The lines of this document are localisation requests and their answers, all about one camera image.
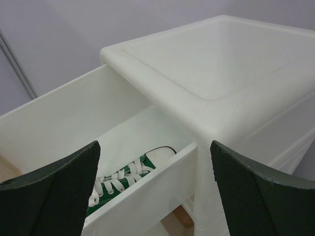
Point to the beige drawer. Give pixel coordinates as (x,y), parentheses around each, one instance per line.
(103,106)

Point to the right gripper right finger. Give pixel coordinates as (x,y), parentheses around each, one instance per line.
(260,201)

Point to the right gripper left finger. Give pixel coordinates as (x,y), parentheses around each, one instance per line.
(52,200)

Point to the white cabinet shell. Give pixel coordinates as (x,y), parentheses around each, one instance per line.
(249,85)

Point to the green sneaker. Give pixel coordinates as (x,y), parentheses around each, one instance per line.
(108,187)

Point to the left corner aluminium post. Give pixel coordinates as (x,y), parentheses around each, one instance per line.
(17,67)

